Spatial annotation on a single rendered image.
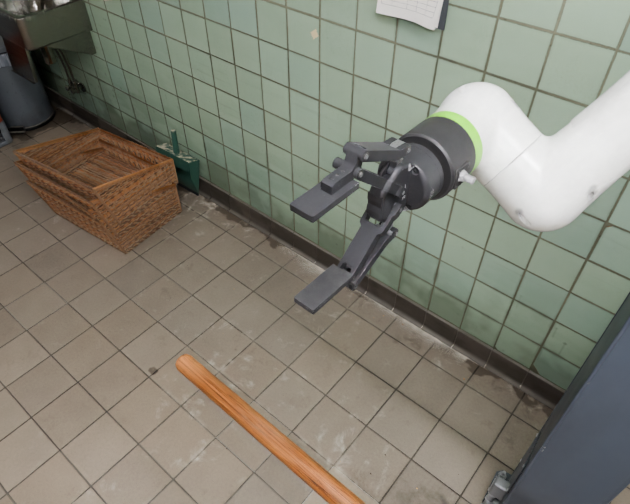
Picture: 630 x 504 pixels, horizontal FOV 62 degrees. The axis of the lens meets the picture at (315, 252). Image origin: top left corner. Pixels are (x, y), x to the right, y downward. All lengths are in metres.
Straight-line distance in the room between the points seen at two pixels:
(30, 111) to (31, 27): 0.94
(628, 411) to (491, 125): 0.73
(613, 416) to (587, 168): 0.69
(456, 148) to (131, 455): 1.76
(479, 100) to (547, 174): 0.13
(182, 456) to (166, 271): 0.95
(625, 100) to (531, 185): 0.14
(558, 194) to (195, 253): 2.18
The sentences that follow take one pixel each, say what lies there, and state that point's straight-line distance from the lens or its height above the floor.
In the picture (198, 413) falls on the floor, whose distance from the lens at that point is 2.17.
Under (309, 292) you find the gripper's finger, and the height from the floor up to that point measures 1.42.
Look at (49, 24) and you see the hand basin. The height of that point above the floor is 0.82.
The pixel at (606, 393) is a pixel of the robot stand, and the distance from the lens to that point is 1.24.
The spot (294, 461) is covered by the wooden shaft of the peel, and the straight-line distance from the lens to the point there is 0.76.
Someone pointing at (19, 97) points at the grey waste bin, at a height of 0.23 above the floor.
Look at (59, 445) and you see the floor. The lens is 2.27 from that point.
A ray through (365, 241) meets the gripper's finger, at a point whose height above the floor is 1.44.
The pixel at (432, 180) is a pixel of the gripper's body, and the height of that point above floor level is 1.50.
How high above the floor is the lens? 1.88
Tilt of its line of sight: 45 degrees down
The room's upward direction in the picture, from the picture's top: straight up
